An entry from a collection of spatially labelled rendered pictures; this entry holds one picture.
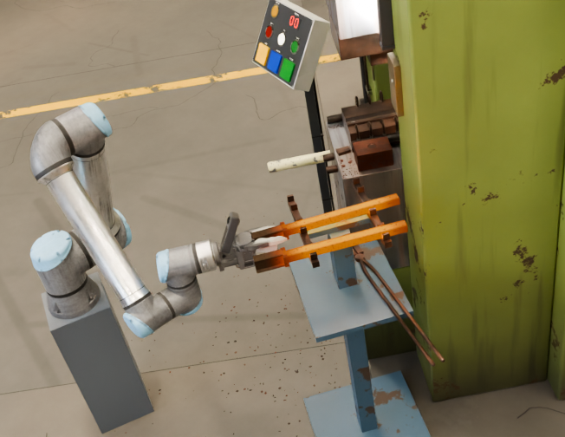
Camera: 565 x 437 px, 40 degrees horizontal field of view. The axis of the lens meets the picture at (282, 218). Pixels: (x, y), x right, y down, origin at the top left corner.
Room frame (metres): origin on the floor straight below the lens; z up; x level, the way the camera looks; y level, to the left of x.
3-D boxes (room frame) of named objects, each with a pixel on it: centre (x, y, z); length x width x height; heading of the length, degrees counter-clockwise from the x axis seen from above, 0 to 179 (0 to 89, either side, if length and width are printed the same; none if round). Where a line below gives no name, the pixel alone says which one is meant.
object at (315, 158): (2.66, -0.20, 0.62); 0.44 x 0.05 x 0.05; 89
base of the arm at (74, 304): (2.11, 0.80, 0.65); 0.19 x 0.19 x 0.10
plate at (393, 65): (2.00, -0.41, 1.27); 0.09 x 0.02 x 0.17; 179
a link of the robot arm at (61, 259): (2.12, 0.79, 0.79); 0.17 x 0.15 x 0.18; 123
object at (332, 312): (1.76, -0.15, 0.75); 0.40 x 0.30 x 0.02; 5
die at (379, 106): (2.31, -0.50, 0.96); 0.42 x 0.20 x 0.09; 89
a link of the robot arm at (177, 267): (1.71, 0.32, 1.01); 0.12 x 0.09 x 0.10; 93
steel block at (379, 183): (2.26, -0.51, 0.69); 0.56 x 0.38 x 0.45; 89
